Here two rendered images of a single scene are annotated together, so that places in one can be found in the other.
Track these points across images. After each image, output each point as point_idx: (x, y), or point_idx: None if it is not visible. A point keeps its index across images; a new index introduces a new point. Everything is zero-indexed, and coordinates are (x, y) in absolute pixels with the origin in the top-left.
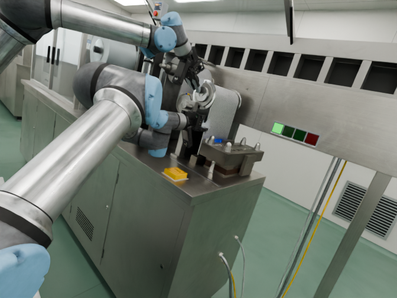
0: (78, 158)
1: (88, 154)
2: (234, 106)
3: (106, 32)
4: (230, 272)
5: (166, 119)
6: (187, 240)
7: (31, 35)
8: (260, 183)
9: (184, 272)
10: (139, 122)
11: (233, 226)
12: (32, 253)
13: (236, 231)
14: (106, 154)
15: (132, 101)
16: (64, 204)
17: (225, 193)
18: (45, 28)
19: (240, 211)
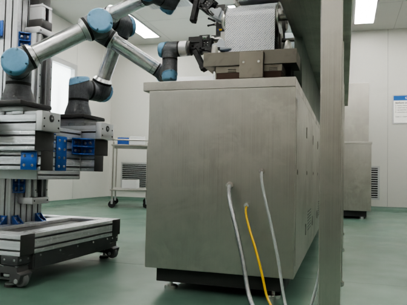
0: (49, 37)
1: (53, 37)
2: (268, 17)
3: (125, 8)
4: (229, 202)
5: (163, 45)
6: (152, 128)
7: (117, 34)
8: (283, 87)
9: (162, 171)
10: (85, 28)
11: (241, 145)
12: (20, 49)
13: (255, 158)
14: (63, 39)
15: (80, 19)
16: (40, 49)
17: (192, 86)
18: (122, 27)
19: (245, 123)
